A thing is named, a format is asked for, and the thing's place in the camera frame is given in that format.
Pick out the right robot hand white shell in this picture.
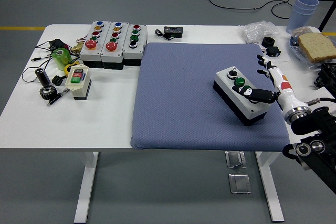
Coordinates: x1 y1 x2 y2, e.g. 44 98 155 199
233 54 302 117

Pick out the four-button control box grey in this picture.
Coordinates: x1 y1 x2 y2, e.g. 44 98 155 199
212 66 272 127
122 23 148 67

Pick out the five-button box red mushroom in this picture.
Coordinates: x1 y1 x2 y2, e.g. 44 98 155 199
79 20 111 69
100 21 130 70

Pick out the white paper sheet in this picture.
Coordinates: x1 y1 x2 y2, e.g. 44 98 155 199
258 44 291 62

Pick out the black servo motor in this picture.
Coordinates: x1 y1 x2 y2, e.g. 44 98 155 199
265 46 281 58

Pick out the black device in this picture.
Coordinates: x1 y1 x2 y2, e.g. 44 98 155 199
313 62 336 91

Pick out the blue plate in plastic wrap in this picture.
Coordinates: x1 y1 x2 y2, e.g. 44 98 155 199
289 26 336 70

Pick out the slice of bread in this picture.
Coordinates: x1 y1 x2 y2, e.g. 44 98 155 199
297 32 336 63

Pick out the clear plastic bag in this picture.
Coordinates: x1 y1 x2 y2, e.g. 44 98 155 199
238 20 279 44

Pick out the stack of blue cups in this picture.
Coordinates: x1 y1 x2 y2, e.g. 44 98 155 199
286 0 320 35

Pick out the silver floor outlet box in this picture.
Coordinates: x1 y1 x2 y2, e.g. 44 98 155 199
228 173 252 195
225 151 247 169

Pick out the white table leg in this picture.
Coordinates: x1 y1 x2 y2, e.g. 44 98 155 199
73 152 100 223
255 152 285 222

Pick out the blue-grey quilted mat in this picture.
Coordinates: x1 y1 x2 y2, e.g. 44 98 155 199
130 41 291 153

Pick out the black digital meter module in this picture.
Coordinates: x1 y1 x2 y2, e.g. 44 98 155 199
163 26 184 39

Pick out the brass fitting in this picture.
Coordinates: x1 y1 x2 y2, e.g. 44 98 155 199
70 41 84 54

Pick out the yellow tape roll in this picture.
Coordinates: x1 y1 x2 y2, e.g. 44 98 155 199
64 61 81 75

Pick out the black power adapter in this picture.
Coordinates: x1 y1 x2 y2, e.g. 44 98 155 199
49 39 69 51

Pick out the black gear wheel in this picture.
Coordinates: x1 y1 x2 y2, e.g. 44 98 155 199
39 85 58 101

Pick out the black metal cylinder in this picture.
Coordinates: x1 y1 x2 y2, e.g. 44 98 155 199
34 68 51 87

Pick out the black round ring part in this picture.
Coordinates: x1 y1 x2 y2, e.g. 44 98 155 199
261 36 276 48

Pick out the short black meter cable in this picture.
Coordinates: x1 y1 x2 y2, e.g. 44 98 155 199
154 28 171 41

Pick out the beige switch box green red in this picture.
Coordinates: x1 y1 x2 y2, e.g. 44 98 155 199
65 63 92 101

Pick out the thin black cable with plug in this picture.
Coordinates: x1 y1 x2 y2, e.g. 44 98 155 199
21 40 79 83

